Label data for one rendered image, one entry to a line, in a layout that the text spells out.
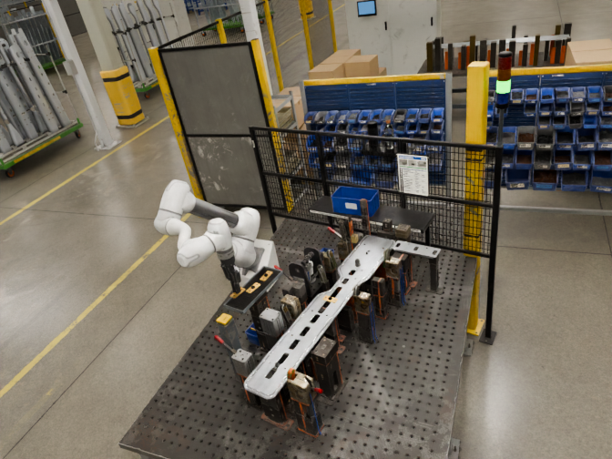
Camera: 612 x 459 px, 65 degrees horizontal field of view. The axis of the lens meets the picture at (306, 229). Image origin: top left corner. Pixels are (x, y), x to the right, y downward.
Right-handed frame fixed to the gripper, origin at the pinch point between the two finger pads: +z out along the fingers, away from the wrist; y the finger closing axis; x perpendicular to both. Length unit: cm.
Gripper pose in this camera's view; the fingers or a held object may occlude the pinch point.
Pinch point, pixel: (235, 286)
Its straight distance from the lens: 258.2
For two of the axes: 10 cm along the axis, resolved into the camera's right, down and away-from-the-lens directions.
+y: 7.8, 2.2, -5.9
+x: 6.1, -5.0, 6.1
